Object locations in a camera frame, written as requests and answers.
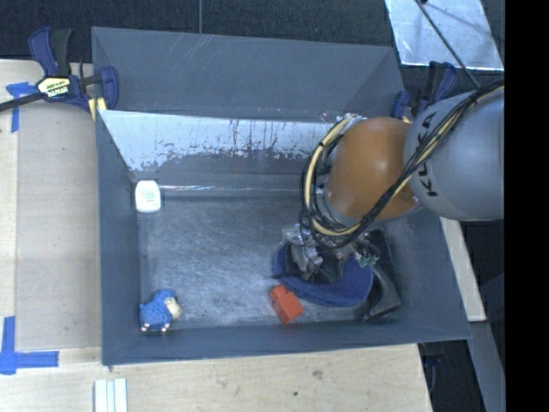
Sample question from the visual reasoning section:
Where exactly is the red toy block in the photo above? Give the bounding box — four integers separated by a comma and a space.
268, 284, 305, 325

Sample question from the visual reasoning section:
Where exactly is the black curved plastic piece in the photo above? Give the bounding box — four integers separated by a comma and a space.
360, 228, 403, 322

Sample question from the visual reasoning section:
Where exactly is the pale wood board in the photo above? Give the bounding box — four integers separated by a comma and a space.
15, 61, 104, 352

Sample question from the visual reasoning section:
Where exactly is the grey metal bin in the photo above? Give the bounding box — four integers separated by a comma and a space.
90, 26, 474, 367

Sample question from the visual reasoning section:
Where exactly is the blue toy sheep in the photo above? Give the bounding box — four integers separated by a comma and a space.
137, 288, 184, 335

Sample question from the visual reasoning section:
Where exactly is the blue dotted cloth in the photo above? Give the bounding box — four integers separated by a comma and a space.
271, 244, 375, 309

